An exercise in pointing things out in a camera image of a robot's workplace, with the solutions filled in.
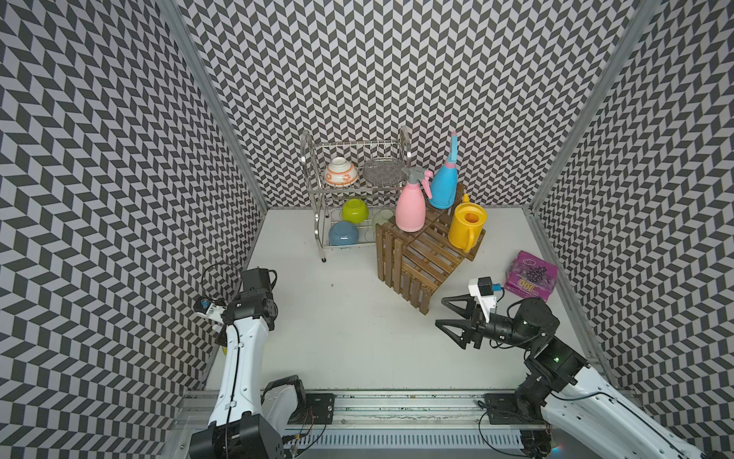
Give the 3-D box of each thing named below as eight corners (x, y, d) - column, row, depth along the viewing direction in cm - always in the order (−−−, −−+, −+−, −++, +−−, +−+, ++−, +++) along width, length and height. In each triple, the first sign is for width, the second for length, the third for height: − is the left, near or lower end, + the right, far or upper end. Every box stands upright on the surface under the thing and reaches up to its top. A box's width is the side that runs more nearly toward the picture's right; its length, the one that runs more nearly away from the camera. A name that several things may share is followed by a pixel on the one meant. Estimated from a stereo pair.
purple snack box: (501, 290, 98) (507, 281, 93) (512, 253, 107) (518, 243, 102) (544, 308, 93) (554, 299, 88) (551, 268, 103) (560, 258, 98)
